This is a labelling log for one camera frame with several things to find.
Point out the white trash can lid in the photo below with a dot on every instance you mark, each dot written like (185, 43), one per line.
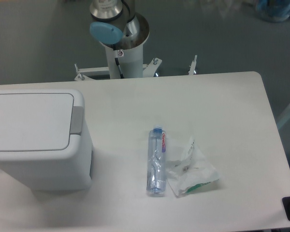
(38, 121)

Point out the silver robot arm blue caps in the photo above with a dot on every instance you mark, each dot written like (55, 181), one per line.
(110, 18)

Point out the white plastic trash can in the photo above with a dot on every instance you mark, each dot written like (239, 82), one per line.
(68, 169)

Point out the clear plastic water bottle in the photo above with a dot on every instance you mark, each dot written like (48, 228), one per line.
(156, 161)

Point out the crumpled clear plastic bag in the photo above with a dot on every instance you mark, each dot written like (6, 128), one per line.
(187, 168)

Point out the blue plastic bag background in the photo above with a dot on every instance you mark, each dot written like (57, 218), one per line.
(272, 10)

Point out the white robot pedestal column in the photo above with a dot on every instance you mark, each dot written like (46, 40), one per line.
(127, 57)

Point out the white metal base frame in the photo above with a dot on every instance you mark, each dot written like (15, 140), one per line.
(149, 70)

